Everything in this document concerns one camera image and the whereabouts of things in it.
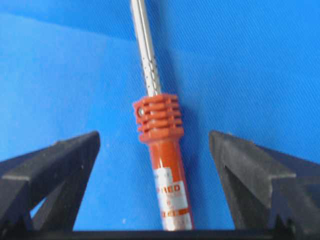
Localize blue table cloth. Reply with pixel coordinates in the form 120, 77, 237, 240
0, 0, 320, 230

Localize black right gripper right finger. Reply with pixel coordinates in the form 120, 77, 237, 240
208, 130, 320, 232

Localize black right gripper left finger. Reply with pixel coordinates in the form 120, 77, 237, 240
0, 131, 100, 232

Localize orange handled soldering iron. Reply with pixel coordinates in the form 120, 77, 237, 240
130, 0, 195, 231

